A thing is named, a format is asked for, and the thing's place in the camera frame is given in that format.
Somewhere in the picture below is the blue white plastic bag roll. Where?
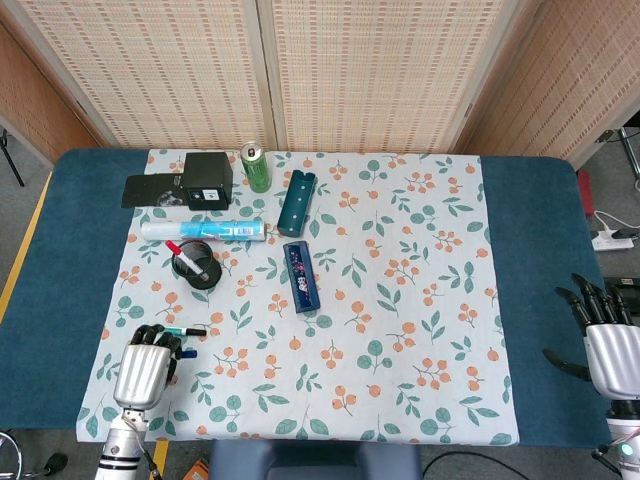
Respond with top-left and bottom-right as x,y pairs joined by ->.
140,217 -> 268,244

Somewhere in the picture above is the metal stand frame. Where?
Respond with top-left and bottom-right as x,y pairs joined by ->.
594,127 -> 640,191

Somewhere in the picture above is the white power strip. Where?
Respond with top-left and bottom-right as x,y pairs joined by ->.
591,228 -> 635,252

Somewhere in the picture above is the black floor cable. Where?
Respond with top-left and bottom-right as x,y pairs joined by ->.
422,451 -> 531,480

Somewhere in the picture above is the woven bamboo screen panel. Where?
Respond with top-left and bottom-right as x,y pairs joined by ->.
257,0 -> 531,154
9,0 -> 279,151

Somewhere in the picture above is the red flat object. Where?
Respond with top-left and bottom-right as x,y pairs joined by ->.
577,169 -> 597,219

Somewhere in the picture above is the white power cable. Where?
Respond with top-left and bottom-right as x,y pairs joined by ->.
593,209 -> 626,237

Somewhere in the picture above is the black cardboard box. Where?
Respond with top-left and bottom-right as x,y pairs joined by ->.
180,152 -> 235,212

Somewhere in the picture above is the dark teal pencil case base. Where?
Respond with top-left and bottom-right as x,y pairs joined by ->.
277,169 -> 318,238

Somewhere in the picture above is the floral print tablecloth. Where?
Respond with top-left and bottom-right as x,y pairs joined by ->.
74,148 -> 521,447

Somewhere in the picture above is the brown perforated screen panel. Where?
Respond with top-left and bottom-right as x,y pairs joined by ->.
459,0 -> 640,169
0,19 -> 104,166

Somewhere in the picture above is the blue patterned pencil case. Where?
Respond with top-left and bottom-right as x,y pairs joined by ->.
282,240 -> 322,315

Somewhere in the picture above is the black pen holder cup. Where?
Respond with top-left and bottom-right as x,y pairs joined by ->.
170,239 -> 223,291

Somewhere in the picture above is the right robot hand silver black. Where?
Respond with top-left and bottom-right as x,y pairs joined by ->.
542,272 -> 640,401

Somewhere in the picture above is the chrome metal ring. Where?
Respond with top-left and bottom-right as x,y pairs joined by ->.
0,429 -> 24,476

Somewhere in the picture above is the black tripod stand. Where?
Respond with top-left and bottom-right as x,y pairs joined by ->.
0,128 -> 25,188

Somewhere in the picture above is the black electronic device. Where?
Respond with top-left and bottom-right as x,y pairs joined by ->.
602,276 -> 640,319

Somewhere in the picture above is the blue chair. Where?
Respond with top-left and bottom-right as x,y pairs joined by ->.
208,439 -> 424,480

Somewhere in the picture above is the green drink can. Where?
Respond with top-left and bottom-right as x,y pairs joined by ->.
240,141 -> 274,194

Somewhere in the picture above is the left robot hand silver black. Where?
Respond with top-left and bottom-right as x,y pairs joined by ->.
113,323 -> 184,412

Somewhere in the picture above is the black microphone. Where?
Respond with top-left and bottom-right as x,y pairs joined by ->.
27,452 -> 69,477

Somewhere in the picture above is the red marker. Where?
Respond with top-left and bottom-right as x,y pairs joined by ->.
165,240 -> 211,281

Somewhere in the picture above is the flat black card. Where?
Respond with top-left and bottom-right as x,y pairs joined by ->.
120,173 -> 186,209

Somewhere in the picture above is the dark blue table cover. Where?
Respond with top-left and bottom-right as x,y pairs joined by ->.
0,148 -> 621,449

